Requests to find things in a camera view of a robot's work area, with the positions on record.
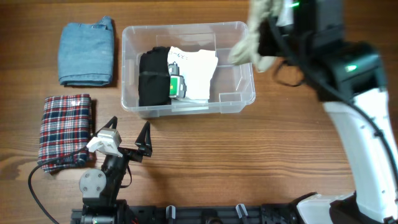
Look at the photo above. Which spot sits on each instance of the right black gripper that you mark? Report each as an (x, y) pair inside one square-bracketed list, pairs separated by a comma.
[(270, 32)]

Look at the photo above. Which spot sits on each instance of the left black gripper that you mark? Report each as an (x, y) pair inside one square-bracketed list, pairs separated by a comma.
[(143, 140)]

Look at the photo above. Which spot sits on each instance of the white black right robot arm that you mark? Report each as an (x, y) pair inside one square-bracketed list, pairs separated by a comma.
[(350, 82)]

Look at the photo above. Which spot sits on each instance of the black cloth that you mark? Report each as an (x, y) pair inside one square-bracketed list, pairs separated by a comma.
[(154, 78)]

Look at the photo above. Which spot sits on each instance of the clear plastic storage bin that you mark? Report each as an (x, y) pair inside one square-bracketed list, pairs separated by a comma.
[(231, 88)]

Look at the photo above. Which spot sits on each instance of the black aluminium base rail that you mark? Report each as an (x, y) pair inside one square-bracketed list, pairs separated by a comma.
[(261, 214)]

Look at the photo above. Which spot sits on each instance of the folded blue denim cloth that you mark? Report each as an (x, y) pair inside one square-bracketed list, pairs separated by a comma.
[(86, 54)]

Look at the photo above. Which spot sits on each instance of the cream cloth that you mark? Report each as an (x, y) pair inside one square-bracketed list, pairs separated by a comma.
[(246, 50)]

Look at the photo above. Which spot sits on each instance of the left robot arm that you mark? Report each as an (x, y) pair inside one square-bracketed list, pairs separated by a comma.
[(100, 187)]

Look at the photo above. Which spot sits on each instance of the white printed t-shirt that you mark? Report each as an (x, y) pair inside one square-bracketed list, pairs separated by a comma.
[(191, 74)]

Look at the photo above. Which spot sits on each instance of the folded red plaid cloth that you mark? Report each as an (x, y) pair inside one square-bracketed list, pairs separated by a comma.
[(64, 131)]

